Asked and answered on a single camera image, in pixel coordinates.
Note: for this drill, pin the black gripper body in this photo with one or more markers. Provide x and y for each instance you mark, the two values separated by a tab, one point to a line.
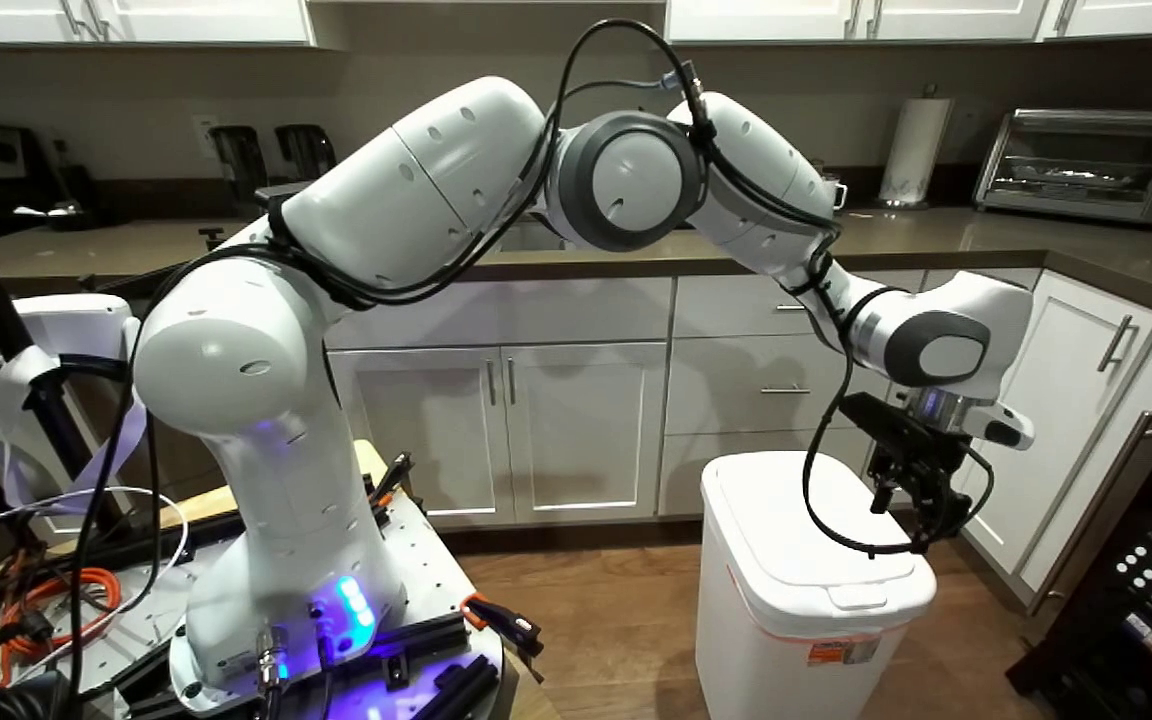
911	458

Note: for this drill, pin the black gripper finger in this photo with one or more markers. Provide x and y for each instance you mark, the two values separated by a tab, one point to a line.
946	526
880	498

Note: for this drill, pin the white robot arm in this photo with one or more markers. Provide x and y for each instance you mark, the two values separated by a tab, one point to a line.
235	346

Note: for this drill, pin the metal robot base table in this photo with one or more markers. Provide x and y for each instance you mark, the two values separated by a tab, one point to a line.
333	658

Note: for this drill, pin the white trash bin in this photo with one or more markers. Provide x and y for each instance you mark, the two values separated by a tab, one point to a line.
794	626

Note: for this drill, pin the white lower cabinets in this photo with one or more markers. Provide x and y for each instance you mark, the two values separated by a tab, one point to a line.
600	400

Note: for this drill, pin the paper towel roll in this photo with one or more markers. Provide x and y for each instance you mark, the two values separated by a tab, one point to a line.
913	148

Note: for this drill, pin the silver toaster oven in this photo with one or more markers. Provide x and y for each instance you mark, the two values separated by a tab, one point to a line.
1069	161

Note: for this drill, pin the black camera tripod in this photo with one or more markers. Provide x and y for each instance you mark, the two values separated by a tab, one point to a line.
32	396

